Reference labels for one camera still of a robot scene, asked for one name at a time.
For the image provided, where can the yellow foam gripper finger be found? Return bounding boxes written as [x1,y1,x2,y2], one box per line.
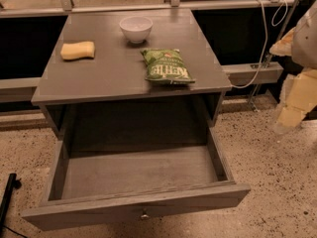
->
[273,67,317,134]
[269,28,294,57]

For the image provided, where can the green jalapeno chip bag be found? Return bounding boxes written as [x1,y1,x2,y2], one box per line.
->
[141,49,195,84]

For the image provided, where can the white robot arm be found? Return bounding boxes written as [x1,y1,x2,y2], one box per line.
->
[269,1,317,134]

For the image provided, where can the open grey top drawer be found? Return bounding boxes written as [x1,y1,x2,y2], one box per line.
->
[21,126,252,232]

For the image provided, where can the grey low bench right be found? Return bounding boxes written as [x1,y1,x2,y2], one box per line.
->
[222,61,283,86]

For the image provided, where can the grey low bench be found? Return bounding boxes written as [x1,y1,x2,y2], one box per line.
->
[222,61,283,86]
[0,77,40,103]

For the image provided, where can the white ceramic bowl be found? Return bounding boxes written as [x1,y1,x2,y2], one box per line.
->
[119,16,153,44]

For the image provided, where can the grey wooden cabinet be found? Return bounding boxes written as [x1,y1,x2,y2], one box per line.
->
[32,9,231,132]

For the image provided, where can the yellow sponge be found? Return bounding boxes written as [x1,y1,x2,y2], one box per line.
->
[60,42,95,60]

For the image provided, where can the grey low bench left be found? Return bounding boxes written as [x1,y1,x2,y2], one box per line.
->
[0,77,40,103]

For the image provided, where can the black pole on floor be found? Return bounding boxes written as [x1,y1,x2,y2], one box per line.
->
[0,173,22,234]

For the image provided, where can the white cable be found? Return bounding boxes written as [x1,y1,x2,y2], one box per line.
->
[227,0,289,90]

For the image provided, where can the grey metal railing frame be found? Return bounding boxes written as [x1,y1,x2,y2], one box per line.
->
[0,0,308,19]

